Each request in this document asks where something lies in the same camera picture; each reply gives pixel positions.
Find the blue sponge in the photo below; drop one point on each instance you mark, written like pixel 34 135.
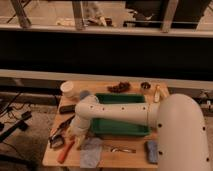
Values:
pixel 152 152

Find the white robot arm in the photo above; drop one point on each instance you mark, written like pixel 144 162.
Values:
pixel 181 132

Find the small metal cup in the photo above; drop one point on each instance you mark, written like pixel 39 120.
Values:
pixel 145 86

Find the bunch of dark grapes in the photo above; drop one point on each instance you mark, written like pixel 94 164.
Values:
pixel 121 87

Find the black handled tongs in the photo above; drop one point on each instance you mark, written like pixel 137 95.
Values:
pixel 64 125

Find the green plastic tray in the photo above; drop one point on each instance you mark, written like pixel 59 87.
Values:
pixel 101 126

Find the wooden table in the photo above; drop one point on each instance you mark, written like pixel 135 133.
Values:
pixel 108 159

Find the grey cloth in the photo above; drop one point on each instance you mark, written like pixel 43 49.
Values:
pixel 90 153

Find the black brush block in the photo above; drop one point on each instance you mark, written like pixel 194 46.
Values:
pixel 66 109

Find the grey blue cup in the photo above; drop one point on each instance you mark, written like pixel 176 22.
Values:
pixel 83 94

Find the white plastic cup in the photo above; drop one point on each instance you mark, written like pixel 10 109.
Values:
pixel 67 89

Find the metal fork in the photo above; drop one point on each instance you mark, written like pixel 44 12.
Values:
pixel 125 150

